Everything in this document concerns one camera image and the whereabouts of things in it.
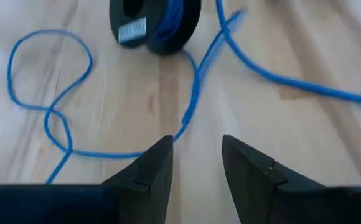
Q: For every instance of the black spool white label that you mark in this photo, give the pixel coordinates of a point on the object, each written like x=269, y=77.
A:
x=188, y=28

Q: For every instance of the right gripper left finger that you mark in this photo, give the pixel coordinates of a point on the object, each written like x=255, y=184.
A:
x=121, y=202

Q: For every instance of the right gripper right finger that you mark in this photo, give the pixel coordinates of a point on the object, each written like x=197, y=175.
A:
x=261, y=199

